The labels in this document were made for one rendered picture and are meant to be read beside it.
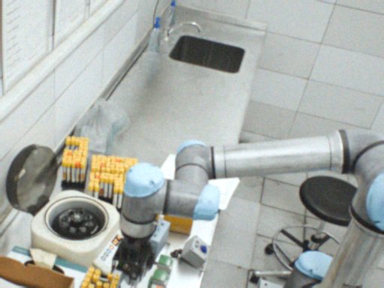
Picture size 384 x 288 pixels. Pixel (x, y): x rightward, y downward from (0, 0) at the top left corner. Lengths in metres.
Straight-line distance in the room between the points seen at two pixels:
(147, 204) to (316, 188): 1.63
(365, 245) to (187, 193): 0.37
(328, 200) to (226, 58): 1.21
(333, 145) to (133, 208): 0.44
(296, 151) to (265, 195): 2.37
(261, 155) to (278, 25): 2.48
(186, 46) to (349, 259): 2.34
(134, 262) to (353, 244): 0.46
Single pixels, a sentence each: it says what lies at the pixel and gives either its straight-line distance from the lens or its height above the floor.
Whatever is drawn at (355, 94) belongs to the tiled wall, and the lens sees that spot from 3.70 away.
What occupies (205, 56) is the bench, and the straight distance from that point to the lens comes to 3.25.
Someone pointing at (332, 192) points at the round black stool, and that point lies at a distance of 2.55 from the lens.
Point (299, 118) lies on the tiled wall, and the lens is 3.78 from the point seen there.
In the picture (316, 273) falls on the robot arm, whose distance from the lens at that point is 1.32.
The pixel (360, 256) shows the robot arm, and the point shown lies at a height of 1.39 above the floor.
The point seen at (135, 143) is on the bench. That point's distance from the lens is 2.12.
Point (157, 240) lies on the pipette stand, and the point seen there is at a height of 0.97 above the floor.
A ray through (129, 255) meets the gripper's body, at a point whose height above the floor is 1.29.
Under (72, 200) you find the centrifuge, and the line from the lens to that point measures 1.65.
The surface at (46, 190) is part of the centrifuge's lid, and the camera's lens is 1.67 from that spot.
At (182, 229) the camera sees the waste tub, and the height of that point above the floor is 0.90.
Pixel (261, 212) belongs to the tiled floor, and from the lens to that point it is 3.29.
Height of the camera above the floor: 2.09
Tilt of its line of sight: 39 degrees down
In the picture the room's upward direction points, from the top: 9 degrees clockwise
